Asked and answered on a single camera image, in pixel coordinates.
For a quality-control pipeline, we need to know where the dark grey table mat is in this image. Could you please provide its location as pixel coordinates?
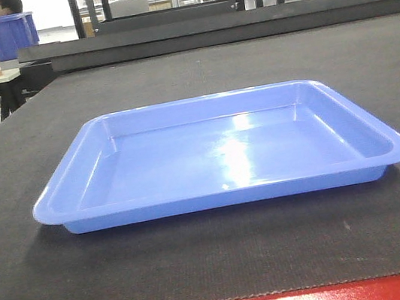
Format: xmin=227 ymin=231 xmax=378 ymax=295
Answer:
xmin=0 ymin=14 xmax=400 ymax=300

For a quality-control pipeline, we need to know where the blue plastic tray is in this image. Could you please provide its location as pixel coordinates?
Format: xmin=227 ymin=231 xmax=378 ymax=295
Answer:
xmin=32 ymin=80 xmax=400 ymax=234

